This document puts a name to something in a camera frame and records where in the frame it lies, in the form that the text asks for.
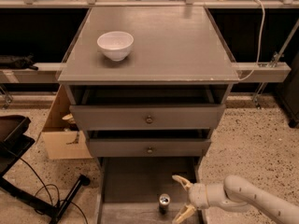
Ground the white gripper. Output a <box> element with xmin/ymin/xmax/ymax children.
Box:
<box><xmin>172</xmin><ymin>175</ymin><xmax>208</xmax><ymax>224</ymax></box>

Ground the redbull can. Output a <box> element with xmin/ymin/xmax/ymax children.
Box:
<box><xmin>158</xmin><ymin>193</ymin><xmax>171</xmax><ymax>215</ymax></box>

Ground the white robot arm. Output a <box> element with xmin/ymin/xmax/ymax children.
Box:
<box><xmin>172</xmin><ymin>175</ymin><xmax>299</xmax><ymax>224</ymax></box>

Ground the grey bottom drawer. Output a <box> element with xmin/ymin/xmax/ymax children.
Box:
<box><xmin>96</xmin><ymin>157</ymin><xmax>199</xmax><ymax>224</ymax></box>

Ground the grey drawer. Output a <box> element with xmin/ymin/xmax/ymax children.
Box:
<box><xmin>96</xmin><ymin>157</ymin><xmax>199</xmax><ymax>224</ymax></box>
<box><xmin>70</xmin><ymin>86</ymin><xmax>225</xmax><ymax>131</ymax></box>
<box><xmin>87</xmin><ymin>130</ymin><xmax>211</xmax><ymax>157</ymax></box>

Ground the grey middle drawer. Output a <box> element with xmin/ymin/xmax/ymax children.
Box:
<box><xmin>87</xmin><ymin>130</ymin><xmax>211</xmax><ymax>157</ymax></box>

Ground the grey drawer cabinet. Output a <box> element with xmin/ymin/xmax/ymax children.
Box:
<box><xmin>55</xmin><ymin>5</ymin><xmax>241</xmax><ymax>224</ymax></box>

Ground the grey top drawer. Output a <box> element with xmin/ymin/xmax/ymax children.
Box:
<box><xmin>70</xmin><ymin>86</ymin><xmax>225</xmax><ymax>131</ymax></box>

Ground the cardboard box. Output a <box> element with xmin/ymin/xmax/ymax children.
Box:
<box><xmin>41</xmin><ymin>86</ymin><xmax>92</xmax><ymax>160</ymax></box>

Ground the white ceramic bowl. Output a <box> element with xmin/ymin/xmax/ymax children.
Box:
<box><xmin>97</xmin><ymin>31</ymin><xmax>135</xmax><ymax>62</ymax></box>

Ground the black stand with tray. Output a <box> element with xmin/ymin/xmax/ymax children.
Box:
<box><xmin>0</xmin><ymin>115</ymin><xmax>90</xmax><ymax>224</ymax></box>

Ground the white hanging cable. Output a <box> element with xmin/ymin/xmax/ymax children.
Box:
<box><xmin>238</xmin><ymin>0</ymin><xmax>266</xmax><ymax>82</ymax></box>

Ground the black cable on floor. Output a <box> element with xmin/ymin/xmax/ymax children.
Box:
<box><xmin>18</xmin><ymin>157</ymin><xmax>90</xmax><ymax>224</ymax></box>

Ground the grey metal rail frame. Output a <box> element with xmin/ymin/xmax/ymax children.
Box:
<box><xmin>0</xmin><ymin>0</ymin><xmax>299</xmax><ymax>110</ymax></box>

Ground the black object on rail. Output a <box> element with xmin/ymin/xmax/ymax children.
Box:
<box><xmin>0</xmin><ymin>55</ymin><xmax>38</xmax><ymax>70</ymax></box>

